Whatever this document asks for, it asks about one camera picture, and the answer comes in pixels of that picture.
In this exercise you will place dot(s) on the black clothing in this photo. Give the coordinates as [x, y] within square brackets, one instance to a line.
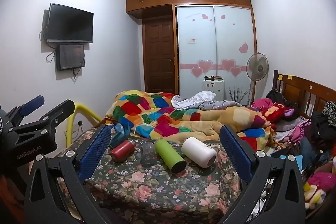
[324, 125]

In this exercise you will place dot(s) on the black bag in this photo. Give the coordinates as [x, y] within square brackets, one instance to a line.
[278, 95]

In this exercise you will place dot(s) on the patterned dark scarf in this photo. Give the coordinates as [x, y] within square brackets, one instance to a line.
[330, 109]

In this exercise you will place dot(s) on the yellow foam tube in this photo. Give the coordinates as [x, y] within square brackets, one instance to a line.
[84, 112]

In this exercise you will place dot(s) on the clear glass cup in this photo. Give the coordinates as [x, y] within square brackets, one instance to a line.
[147, 154]

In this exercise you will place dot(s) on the sliding door wardrobe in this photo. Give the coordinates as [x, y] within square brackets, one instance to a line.
[212, 43]

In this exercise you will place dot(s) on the white standing fan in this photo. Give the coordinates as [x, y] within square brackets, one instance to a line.
[257, 65]

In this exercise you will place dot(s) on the grey pillow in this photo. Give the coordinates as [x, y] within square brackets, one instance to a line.
[287, 127]

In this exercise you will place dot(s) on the small black wall monitor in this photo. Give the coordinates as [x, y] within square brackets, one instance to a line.
[70, 56]

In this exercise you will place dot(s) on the teal cup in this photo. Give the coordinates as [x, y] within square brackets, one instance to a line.
[118, 138]

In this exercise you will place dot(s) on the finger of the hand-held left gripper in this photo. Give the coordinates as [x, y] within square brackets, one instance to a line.
[56, 111]
[31, 104]

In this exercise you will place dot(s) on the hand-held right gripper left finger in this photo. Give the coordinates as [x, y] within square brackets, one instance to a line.
[95, 151]

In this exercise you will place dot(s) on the green cup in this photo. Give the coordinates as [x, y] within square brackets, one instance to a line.
[168, 153]

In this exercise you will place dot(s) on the colourful patchwork quilt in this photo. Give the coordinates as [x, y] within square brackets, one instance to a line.
[157, 116]

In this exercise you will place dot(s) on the floral bedsheet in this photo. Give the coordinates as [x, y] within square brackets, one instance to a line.
[157, 187]

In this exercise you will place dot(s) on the brown wooden door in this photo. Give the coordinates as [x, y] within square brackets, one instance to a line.
[160, 56]

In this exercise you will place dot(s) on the dark dried twigs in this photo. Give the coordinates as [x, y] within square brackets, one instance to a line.
[237, 95]

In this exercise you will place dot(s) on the red plush toy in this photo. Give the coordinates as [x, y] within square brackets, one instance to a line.
[278, 112]

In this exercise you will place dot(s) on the white cup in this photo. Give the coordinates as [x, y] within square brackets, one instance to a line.
[197, 150]

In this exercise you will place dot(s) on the pink plush toy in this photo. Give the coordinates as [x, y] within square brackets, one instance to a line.
[321, 179]

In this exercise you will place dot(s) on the small white cabinet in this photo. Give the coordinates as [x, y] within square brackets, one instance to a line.
[213, 88]

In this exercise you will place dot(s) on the wooden bed headboard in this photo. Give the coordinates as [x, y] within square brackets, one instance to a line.
[304, 91]

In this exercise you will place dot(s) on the red cup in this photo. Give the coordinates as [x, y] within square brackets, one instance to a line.
[121, 151]

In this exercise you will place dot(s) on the pink striped garment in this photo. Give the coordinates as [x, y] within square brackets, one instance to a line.
[302, 132]

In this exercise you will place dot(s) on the pink cloth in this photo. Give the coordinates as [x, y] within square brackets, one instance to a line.
[261, 103]

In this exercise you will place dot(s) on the grey white cloth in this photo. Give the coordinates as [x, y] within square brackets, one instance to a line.
[194, 100]

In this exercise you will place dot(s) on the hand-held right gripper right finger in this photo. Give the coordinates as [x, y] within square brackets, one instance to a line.
[235, 153]

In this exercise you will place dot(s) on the yellow white toy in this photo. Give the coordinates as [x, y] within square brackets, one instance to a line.
[313, 196]

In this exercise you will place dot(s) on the black wall television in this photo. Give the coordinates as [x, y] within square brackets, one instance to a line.
[68, 23]

